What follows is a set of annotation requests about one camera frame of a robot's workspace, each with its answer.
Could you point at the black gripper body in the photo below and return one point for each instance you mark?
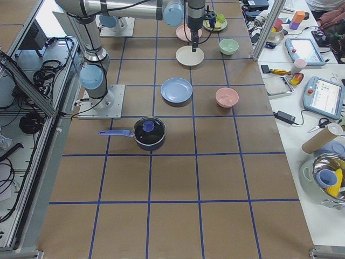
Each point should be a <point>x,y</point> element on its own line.
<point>193,26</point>

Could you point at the pink plate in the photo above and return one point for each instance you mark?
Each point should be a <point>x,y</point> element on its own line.
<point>183,33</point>

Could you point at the blue plate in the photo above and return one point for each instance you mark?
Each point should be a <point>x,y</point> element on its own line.
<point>176,90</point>

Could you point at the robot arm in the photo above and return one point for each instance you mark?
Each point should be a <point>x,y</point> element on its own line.
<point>82,16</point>
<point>194,13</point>

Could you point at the white plate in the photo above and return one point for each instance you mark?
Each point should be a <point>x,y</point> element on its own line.
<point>187,57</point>

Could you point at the green lettuce leaf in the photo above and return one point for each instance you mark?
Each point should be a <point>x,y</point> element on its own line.
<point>220,18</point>

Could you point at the green plate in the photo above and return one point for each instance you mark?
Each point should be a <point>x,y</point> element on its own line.
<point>224,25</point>

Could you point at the green bowl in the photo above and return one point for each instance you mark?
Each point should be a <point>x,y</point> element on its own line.
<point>228,46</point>

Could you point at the pink bowl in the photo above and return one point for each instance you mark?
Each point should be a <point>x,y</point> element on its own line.
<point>226,97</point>

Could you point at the digital kitchen scale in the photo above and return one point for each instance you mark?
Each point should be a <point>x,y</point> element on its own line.
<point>278,86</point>

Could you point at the blue pot with lid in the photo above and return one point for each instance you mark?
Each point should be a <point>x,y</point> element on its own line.
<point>148,132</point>

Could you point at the white paper cup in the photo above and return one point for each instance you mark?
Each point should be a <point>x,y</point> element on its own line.
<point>298,65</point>

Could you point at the upper teach pendant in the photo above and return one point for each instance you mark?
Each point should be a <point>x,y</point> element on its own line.
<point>306,49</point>

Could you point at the teach pendant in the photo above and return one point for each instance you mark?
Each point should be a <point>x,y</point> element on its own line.
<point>306,49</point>
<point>323,97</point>

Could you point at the black power adapter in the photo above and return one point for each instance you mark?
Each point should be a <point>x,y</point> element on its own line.
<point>285,117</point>

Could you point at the lower teach pendant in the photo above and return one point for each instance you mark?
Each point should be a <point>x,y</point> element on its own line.
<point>323,97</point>

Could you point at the scissors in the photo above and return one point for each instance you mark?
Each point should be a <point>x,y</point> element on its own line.
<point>323,122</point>

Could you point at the cardboard tube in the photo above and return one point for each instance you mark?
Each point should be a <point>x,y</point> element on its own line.
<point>323,137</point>

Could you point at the steel mixing bowl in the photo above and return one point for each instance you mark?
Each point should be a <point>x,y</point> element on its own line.
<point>328,173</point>

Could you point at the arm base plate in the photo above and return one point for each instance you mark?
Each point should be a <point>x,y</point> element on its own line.
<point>110,107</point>
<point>123,28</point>

